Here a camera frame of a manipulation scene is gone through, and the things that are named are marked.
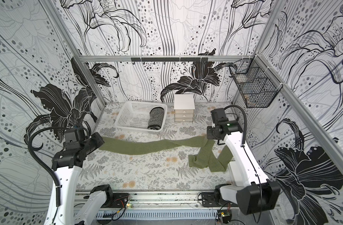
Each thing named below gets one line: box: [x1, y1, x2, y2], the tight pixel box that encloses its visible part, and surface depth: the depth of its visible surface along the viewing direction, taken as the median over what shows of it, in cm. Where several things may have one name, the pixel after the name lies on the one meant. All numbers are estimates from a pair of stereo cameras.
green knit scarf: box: [98, 135, 234, 172], surface depth 92 cm
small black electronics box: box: [216, 209, 232, 224], surface depth 71 cm
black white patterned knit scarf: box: [147, 106, 165, 130], surface depth 98 cm
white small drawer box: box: [173, 93, 196, 123], surface depth 104 cm
